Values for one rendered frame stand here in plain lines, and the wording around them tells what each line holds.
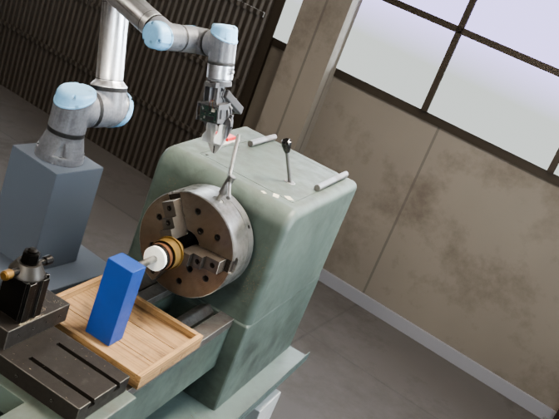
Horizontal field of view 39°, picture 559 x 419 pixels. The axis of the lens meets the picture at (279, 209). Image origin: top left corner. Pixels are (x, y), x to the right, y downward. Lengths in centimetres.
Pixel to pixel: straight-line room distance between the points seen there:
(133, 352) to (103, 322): 11
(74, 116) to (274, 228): 68
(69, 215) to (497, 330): 282
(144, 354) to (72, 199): 64
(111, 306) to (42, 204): 55
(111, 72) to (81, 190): 38
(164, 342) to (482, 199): 271
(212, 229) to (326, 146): 270
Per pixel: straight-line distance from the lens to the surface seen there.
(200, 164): 238
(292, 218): 227
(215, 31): 219
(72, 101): 240
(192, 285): 226
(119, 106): 251
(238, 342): 243
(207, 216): 218
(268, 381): 281
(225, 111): 222
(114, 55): 250
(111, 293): 201
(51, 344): 188
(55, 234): 253
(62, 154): 245
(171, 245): 212
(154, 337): 216
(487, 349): 469
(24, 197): 251
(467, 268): 459
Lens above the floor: 204
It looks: 21 degrees down
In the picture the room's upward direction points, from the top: 22 degrees clockwise
